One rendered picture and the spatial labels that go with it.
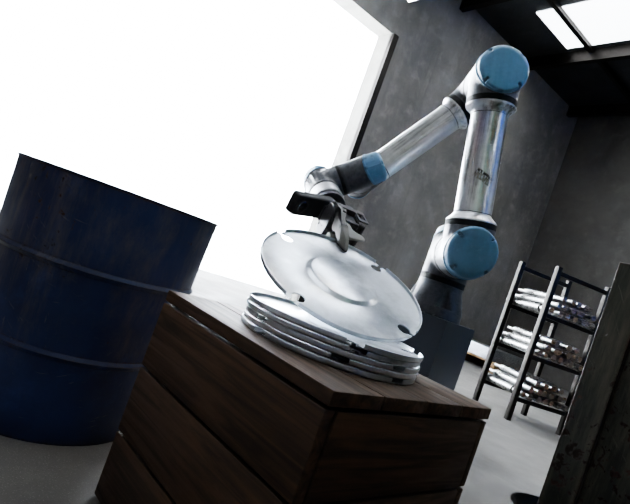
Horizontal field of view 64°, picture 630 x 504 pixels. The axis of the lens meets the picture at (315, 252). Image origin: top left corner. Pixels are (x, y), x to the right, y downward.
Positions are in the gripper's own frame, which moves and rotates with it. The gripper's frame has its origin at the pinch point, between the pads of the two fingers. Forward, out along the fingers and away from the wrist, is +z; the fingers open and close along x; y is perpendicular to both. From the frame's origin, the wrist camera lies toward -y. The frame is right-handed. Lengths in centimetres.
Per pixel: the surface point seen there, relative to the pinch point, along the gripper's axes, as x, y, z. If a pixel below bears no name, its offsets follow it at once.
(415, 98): 1, 240, -521
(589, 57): -143, 428, -533
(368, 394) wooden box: -1.5, -6.8, 39.7
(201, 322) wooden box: 10.5, -22.5, 19.4
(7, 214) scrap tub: 23, -56, -12
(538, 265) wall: 134, 586, -533
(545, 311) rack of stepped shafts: 47, 200, -128
